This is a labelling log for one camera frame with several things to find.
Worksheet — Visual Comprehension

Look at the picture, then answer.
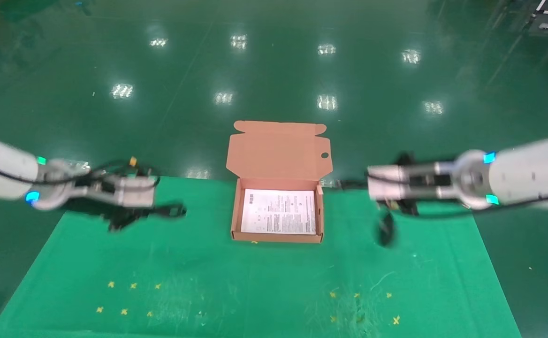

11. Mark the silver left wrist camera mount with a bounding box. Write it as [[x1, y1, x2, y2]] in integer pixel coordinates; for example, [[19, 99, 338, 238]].
[[114, 177, 156, 208]]

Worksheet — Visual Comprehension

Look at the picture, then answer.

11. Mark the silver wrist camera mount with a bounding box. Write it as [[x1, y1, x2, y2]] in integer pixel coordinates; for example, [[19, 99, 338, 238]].
[[114, 177, 156, 208], [367, 164, 438, 201]]

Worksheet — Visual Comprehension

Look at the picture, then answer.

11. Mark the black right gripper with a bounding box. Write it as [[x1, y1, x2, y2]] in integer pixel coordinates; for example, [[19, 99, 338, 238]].
[[384, 152, 453, 217]]

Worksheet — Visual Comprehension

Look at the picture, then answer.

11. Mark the black wired computer mouse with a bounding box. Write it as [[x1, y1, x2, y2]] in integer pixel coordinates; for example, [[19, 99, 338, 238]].
[[376, 210, 397, 246]]

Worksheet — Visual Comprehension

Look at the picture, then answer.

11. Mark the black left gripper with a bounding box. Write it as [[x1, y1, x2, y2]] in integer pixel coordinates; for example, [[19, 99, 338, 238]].
[[97, 180, 161, 227]]

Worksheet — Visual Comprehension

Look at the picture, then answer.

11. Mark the white printed instruction sheet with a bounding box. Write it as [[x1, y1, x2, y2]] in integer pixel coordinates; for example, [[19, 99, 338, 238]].
[[241, 189, 317, 235]]

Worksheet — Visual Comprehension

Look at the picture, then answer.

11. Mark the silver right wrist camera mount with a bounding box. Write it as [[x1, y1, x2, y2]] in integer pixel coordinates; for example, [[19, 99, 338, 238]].
[[367, 164, 438, 201]]

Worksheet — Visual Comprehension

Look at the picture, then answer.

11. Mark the open cardboard mailer box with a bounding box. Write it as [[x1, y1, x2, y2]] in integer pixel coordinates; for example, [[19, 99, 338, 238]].
[[226, 120, 334, 244]]

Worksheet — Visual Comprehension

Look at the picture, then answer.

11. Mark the green table cloth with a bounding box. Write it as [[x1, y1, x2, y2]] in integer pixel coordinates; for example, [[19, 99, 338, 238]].
[[0, 176, 522, 338]]

